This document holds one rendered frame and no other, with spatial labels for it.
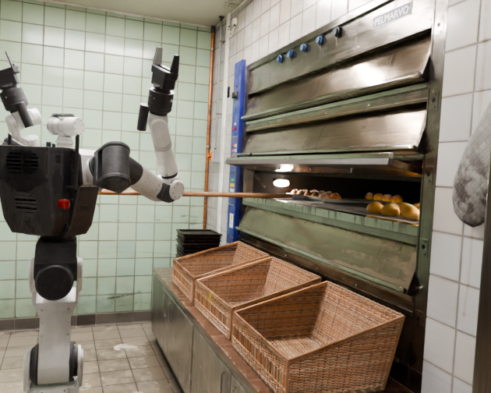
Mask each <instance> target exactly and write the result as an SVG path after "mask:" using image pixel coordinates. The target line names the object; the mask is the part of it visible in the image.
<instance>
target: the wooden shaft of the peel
mask: <svg viewBox="0 0 491 393"><path fill-rule="evenodd" d="M98 195H128V196H142V195H141V194H140V193H137V192H136V191H135V190H124V191H123V192H122V193H114V192H112V191H109V190H107V189H103V190H101V191H100V192H99V193H98ZM182 196H183V197H248V198H289V199H291V198H292V194H280V193H213V192H184V193H183V195H182Z"/></svg>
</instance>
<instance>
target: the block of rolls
mask: <svg viewBox="0 0 491 393"><path fill-rule="evenodd" d="M419 207H420V203H416V204H413V205H411V204H409V203H405V202H403V203H400V204H398V205H397V204H396V203H395V202H389V203H386V204H385V205H384V206H383V205H382V204H381V203H379V202H371V203H370V204H369V205H368V206H367V208H366V210H367V211H368V212H369V213H374V214H382V215H386V216H392V217H398V216H399V215H401V216H402V217H403V218H406V219H412V220H418V219H419Z"/></svg>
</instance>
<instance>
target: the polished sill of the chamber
mask: <svg viewBox="0 0 491 393"><path fill-rule="evenodd" d="M242 200H245V201H249V202H253V203H257V204H264V205H267V206H272V207H279V208H282V209H286V210H290V211H297V212H301V213H305V214H311V215H316V216H320V217H324V218H330V219H334V220H338V221H345V222H349V223H353V224H357V225H364V226H368V227H372V228H378V229H383V230H387V231H390V232H397V233H401V234H405V235H412V236H416V237H418V228H419V224H415V223H410V222H405V221H397V220H392V219H387V218H378V217H374V216H369V215H364V214H356V213H352V212H347V211H338V210H334V209H329V208H324V207H316V206H311V205H306V204H297V203H293V202H288V201H283V200H275V199H271V198H248V197H243V199H242Z"/></svg>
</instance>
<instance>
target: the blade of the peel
mask: <svg viewBox="0 0 491 393"><path fill-rule="evenodd" d="M304 200H314V201H319V202H325V203H370V202H364V201H357V200H346V199H341V200H337V199H329V198H322V197H317V196H306V195H305V199H304Z"/></svg>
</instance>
